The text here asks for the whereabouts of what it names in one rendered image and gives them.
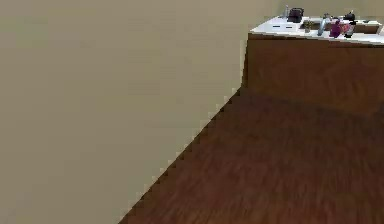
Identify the small green plant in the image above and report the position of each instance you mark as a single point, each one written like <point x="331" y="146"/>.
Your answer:
<point x="308" y="25"/>

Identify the grey sink faucet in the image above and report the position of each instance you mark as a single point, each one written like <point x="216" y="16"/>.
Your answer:
<point x="322" y="26"/>

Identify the brown sink basin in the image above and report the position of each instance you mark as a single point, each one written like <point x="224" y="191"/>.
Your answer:
<point x="363" y="28"/>

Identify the black kettle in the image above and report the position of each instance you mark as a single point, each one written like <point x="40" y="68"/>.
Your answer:
<point x="349" y="16"/>

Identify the clear glass bottle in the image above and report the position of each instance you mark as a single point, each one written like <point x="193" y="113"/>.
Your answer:
<point x="286" y="11"/>

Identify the purple spray bottle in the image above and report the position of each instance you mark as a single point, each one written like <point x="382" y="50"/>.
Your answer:
<point x="336" y="29"/>

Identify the brown counter with white top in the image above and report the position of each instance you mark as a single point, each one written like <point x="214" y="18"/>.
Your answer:
<point x="310" y="70"/>

